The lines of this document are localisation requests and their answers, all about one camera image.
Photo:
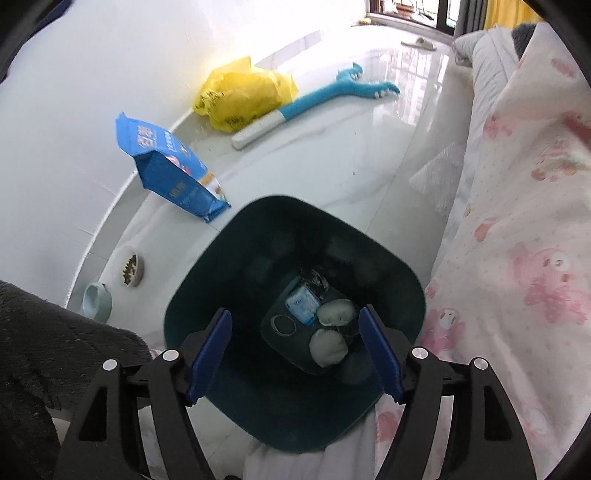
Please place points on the white pet food bowl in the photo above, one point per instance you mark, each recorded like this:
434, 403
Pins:
129, 267

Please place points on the yellow curtain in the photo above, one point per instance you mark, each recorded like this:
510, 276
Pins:
508, 11

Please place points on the dark green trash bin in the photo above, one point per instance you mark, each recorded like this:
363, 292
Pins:
258, 249

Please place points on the white quilt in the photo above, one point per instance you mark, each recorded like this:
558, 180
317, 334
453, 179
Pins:
487, 60

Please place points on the white tissue ball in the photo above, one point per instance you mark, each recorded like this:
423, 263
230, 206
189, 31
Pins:
328, 348
336, 313

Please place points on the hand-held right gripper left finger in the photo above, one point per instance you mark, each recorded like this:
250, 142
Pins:
210, 355

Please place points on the cardboard tape roll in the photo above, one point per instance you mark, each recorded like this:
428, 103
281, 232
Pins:
275, 330

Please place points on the pale green bowl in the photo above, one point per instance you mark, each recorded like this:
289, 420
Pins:
98, 302

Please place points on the pink printed bedsheet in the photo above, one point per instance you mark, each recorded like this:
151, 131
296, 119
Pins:
517, 277

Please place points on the black framed balcony door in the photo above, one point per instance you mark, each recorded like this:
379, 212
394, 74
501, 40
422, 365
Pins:
415, 7

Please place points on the yellow plastic bag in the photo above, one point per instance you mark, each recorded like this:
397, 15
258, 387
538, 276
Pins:
240, 94

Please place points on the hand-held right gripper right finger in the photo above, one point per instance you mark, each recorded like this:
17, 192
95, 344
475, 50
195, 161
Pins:
381, 350

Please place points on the beige slipper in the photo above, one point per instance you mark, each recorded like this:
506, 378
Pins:
419, 44

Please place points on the blue dinosaur grabber toy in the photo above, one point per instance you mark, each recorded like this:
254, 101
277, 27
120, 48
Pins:
318, 99

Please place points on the blue pet food bag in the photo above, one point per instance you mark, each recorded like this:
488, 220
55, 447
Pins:
171, 170

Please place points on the dark grey fleece blanket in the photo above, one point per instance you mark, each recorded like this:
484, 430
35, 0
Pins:
524, 39

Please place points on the blue white tissue packet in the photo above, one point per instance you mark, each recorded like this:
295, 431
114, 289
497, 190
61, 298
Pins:
302, 305

